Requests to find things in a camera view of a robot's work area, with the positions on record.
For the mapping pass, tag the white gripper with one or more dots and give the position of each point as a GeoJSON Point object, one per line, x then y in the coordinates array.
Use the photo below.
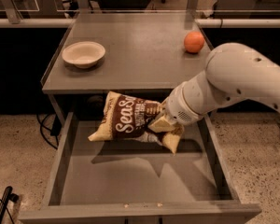
{"type": "Point", "coordinates": [176, 106]}

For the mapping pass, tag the brown and yellow chip bag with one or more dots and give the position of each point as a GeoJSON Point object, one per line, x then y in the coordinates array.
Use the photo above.
{"type": "Point", "coordinates": [127, 117]}

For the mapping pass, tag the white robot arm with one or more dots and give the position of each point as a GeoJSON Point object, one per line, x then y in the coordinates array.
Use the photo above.
{"type": "Point", "coordinates": [233, 73]}

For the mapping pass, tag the grey counter cabinet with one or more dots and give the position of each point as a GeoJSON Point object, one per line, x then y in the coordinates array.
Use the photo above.
{"type": "Point", "coordinates": [144, 52]}

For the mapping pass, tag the dark round object under counter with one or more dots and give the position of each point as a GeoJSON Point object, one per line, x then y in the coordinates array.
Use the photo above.
{"type": "Point", "coordinates": [96, 103]}

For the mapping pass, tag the grey open top drawer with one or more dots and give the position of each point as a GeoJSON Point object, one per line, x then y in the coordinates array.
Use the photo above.
{"type": "Point", "coordinates": [129, 182]}

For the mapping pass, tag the orange fruit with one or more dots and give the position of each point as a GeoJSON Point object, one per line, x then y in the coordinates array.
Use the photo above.
{"type": "Point", "coordinates": [193, 42]}

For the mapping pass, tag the white paper bowl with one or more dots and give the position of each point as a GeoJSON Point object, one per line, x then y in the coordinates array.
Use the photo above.
{"type": "Point", "coordinates": [83, 54]}

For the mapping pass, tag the black stand bottom left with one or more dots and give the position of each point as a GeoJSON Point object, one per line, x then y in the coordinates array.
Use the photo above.
{"type": "Point", "coordinates": [8, 196]}

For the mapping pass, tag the white horizontal rail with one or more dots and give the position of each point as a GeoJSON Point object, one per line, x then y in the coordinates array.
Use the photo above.
{"type": "Point", "coordinates": [204, 23]}

